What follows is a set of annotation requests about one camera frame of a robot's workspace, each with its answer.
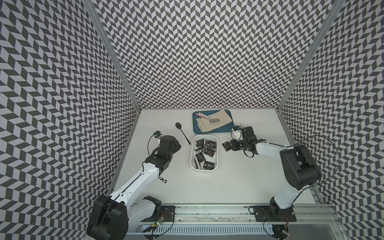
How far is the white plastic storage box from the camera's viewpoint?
2.88 ft

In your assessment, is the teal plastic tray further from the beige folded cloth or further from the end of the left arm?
the end of the left arm

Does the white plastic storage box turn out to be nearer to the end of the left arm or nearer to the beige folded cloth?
the beige folded cloth

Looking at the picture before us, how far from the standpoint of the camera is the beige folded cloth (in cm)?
107
